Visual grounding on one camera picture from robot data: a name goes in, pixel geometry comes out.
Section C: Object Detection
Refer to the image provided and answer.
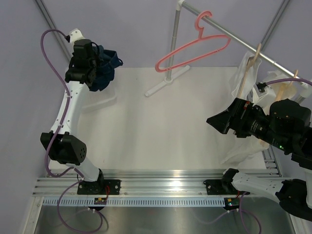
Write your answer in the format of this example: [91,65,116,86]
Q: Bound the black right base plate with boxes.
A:
[203,179,245,195]

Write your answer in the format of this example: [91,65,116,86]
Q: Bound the beige hanger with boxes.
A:
[275,81,293,101]
[236,43,262,98]

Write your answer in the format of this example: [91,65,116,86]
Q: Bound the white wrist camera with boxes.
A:
[65,28,85,45]
[253,83,276,103]

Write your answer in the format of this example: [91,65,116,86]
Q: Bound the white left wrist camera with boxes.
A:
[65,28,85,45]

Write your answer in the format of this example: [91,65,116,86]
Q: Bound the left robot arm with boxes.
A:
[40,39,105,195]

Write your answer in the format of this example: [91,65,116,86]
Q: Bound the pink plastic hanger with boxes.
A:
[155,10,232,73]

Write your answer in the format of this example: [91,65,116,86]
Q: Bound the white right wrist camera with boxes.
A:
[253,83,276,103]

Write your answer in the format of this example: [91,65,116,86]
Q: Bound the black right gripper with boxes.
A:
[206,96,290,151]

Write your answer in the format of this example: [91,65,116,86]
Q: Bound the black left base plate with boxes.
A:
[77,179,121,195]

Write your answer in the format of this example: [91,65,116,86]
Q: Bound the silver clothes rack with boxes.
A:
[145,0,312,97]

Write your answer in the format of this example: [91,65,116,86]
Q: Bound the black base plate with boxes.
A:
[77,179,121,195]
[203,179,245,195]

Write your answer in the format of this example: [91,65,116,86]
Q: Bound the cream white garment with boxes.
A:
[219,69,299,165]

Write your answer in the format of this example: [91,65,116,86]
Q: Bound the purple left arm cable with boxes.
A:
[40,29,103,231]

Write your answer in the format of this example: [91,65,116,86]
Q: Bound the dark blue denim skirt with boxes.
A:
[89,45,123,92]

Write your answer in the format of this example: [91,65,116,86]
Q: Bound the aluminium mounting rail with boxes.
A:
[32,148,287,197]

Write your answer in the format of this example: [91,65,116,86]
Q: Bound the white plastic basket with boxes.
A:
[82,86,117,113]

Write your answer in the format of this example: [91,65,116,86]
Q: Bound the white satin garment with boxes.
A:
[229,51,262,99]

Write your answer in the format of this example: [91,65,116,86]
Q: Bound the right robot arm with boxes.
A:
[206,98,312,221]

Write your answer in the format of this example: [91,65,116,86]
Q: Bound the white slotted cable duct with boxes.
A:
[42,197,225,207]

